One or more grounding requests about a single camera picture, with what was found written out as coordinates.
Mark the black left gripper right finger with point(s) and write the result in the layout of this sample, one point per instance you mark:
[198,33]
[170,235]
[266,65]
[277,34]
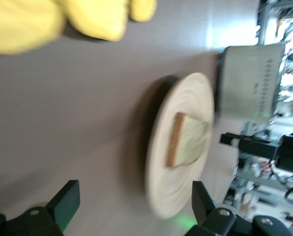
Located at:
[203,206]

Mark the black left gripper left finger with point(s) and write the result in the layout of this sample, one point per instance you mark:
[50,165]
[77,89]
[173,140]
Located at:
[62,206]

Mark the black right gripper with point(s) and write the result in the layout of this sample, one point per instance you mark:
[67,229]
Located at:
[259,147]

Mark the slice of toast bread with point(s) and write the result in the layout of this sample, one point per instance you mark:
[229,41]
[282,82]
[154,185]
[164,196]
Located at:
[190,142]

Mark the round light wooden plate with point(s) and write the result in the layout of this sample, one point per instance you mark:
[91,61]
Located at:
[185,98]

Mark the silver two-slot toaster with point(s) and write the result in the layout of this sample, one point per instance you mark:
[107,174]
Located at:
[244,81]

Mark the aluminium profile frame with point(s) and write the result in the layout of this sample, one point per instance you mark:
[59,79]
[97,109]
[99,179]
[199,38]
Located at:
[262,19]

